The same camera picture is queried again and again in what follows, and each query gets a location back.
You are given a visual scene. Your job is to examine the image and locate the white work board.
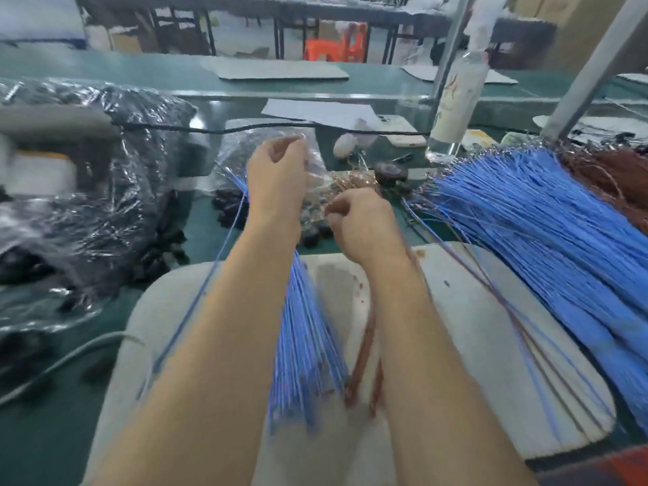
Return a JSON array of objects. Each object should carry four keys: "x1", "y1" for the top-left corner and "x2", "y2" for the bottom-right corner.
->
[{"x1": 86, "y1": 242, "x2": 617, "y2": 486}]

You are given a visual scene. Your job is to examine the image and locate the long black-frame table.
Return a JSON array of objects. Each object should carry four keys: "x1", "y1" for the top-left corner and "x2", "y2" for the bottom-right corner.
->
[{"x1": 76, "y1": 0, "x2": 556, "y2": 65}]

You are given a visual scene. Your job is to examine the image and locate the black tape roll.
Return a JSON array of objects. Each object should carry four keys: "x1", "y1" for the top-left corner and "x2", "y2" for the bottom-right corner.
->
[{"x1": 375, "y1": 161, "x2": 409, "y2": 188}]

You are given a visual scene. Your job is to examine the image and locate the person's left forearm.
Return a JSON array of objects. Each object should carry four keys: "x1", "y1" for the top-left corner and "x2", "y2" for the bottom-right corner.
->
[{"x1": 91, "y1": 222, "x2": 305, "y2": 486}]

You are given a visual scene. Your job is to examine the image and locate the white flat device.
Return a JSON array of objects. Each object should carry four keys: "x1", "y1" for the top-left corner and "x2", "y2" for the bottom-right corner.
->
[{"x1": 379, "y1": 114, "x2": 419, "y2": 134}]

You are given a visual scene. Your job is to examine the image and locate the large blue wire pile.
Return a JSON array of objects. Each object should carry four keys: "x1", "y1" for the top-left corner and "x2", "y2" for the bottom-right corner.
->
[{"x1": 410, "y1": 146, "x2": 648, "y2": 431}]

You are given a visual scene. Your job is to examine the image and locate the person's left hand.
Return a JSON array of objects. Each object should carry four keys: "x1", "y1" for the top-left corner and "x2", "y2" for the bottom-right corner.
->
[{"x1": 246, "y1": 134, "x2": 310, "y2": 234}]

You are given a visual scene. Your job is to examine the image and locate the white charging cable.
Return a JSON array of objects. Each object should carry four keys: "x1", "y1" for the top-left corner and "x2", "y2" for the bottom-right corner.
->
[{"x1": 0, "y1": 331, "x2": 153, "y2": 406}]

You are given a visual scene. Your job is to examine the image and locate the cardboard boxes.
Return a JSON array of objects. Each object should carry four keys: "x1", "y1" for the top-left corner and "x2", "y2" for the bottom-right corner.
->
[{"x1": 511, "y1": 0, "x2": 629, "y2": 67}]

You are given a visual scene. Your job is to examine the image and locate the blue table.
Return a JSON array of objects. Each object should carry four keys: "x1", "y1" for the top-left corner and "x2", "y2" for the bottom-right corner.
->
[{"x1": 0, "y1": 0, "x2": 87, "y2": 49}]

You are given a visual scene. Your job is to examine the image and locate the white power strip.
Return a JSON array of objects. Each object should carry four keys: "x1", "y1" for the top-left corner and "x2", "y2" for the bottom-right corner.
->
[{"x1": 0, "y1": 104, "x2": 121, "y2": 138}]

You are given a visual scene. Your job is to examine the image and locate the person's right forearm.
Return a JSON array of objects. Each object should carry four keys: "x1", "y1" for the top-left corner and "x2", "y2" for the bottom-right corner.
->
[{"x1": 364, "y1": 260, "x2": 538, "y2": 486}]

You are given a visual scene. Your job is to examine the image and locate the white paper sheet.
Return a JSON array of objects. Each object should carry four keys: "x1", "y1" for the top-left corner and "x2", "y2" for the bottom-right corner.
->
[{"x1": 261, "y1": 99, "x2": 386, "y2": 130}]

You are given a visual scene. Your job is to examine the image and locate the large clear plastic bag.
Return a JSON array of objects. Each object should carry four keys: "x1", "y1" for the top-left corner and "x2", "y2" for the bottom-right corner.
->
[{"x1": 0, "y1": 80, "x2": 198, "y2": 335}]

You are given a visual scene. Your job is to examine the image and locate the short metal frame post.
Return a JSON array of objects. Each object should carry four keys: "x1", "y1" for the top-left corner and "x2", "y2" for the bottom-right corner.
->
[{"x1": 541, "y1": 0, "x2": 648, "y2": 142}]

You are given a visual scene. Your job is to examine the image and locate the slanted metal frame post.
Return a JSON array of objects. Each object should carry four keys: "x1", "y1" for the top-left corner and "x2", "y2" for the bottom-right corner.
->
[{"x1": 430, "y1": 0, "x2": 477, "y2": 102}]

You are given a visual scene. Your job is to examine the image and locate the orange plastic crate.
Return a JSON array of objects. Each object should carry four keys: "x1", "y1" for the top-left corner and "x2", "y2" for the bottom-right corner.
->
[{"x1": 537, "y1": 445, "x2": 648, "y2": 486}]

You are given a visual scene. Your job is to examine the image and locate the small clear plastic bag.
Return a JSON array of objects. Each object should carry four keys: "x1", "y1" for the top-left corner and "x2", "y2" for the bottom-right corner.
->
[{"x1": 213, "y1": 126, "x2": 330, "y2": 198}]

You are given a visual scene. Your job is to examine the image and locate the orange plastic stool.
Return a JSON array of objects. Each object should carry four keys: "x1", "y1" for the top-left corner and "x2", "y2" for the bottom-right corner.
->
[{"x1": 306, "y1": 23, "x2": 368, "y2": 63}]

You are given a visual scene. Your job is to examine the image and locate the person's right hand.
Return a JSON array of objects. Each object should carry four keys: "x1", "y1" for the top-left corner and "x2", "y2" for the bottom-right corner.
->
[{"x1": 324, "y1": 187, "x2": 408, "y2": 274}]

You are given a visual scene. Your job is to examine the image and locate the white paper stack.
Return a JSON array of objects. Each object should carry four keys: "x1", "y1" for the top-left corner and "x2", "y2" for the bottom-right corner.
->
[{"x1": 533, "y1": 116, "x2": 648, "y2": 142}]

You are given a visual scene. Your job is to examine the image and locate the white orange charger adapter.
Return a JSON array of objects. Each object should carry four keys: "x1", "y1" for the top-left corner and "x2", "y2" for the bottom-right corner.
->
[{"x1": 8, "y1": 151, "x2": 77, "y2": 196}]

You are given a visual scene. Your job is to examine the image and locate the white spray bottle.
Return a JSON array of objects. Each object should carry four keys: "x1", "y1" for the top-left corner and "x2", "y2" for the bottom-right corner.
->
[{"x1": 425, "y1": 15, "x2": 508, "y2": 163}]

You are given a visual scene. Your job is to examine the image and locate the black power cord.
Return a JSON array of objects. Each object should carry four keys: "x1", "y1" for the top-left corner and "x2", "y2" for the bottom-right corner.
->
[{"x1": 116, "y1": 119, "x2": 315, "y2": 138}]

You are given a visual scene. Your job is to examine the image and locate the white computer mouse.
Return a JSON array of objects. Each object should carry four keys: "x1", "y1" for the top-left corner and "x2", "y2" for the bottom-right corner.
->
[{"x1": 334, "y1": 133, "x2": 360, "y2": 160}]

